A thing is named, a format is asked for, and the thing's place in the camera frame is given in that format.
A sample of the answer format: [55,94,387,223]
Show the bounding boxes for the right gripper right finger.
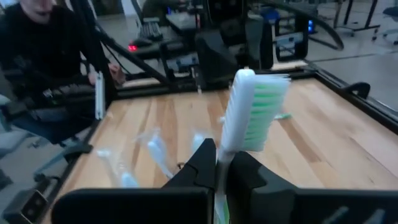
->
[226,151,398,224]

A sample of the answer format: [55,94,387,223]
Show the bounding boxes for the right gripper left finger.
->
[50,138,218,224]

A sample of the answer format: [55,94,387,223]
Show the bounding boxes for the pink toothbrush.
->
[95,147,141,189]

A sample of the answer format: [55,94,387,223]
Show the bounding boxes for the blue toothbrush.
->
[136,127,175,180]

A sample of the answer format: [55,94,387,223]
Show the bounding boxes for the black box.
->
[0,186,50,224]

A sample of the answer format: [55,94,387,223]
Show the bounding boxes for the mouse with red light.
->
[127,39,153,53]

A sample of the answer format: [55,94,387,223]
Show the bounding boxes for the computer with blue light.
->
[273,14,312,62]

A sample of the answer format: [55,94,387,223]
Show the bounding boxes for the black keyboard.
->
[139,17,163,42]

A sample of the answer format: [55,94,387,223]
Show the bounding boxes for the person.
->
[0,0,127,146]

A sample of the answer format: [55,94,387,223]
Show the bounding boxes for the black desk legs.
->
[332,0,381,32]

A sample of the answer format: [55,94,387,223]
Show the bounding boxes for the dark office chair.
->
[371,6,398,45]

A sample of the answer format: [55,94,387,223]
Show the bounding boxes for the silver metal bracket bar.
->
[94,70,106,121]

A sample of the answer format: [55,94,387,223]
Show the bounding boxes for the black aluminium table frame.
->
[70,0,398,135]

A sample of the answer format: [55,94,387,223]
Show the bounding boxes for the black frame clamp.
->
[343,82,371,100]

